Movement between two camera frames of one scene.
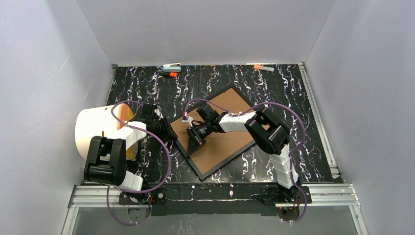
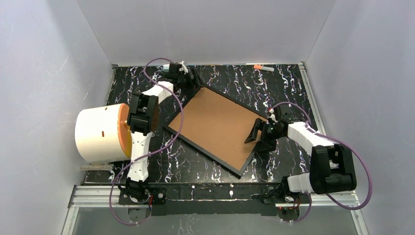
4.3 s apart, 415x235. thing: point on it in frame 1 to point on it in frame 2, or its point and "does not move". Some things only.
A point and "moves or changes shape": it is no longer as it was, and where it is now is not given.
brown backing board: x=221 y=146 moves or changes shape
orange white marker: x=264 y=68 does not move
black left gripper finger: x=172 y=134 to x=195 y=79
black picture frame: x=213 y=131 moves or changes shape
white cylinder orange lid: x=103 y=121 does not move
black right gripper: x=194 y=138 to x=265 y=132
